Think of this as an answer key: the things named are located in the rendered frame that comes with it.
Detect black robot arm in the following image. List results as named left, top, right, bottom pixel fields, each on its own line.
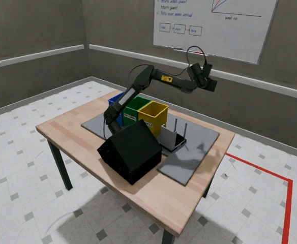
left=103, top=63, right=213, bottom=135

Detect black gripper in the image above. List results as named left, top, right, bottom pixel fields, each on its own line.
left=201, top=79, right=217, bottom=92

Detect blue bin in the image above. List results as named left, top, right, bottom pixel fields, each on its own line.
left=107, top=92, right=124, bottom=127

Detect green bin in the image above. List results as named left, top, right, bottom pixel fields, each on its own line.
left=123, top=96, right=151, bottom=127

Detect yellow open bin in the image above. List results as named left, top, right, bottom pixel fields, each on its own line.
left=137, top=101, right=168, bottom=138

